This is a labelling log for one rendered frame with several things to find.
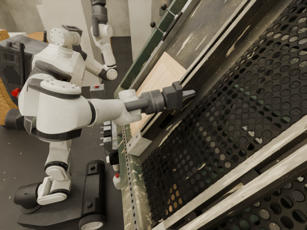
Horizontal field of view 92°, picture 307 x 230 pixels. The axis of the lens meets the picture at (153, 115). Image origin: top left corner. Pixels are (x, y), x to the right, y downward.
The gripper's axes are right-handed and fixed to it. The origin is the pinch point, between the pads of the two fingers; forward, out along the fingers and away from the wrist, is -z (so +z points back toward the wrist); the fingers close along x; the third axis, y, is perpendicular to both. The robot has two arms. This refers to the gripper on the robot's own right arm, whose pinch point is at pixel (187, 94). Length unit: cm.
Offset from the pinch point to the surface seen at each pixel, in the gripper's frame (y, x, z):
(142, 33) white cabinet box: 423, -50, -53
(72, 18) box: 285, 15, 88
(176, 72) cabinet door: 23.4, -0.8, -4.0
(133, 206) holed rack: -21, -33, 31
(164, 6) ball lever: 64, 26, -12
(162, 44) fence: 58, 5, -7
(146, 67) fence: 58, -8, 6
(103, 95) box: 76, -33, 46
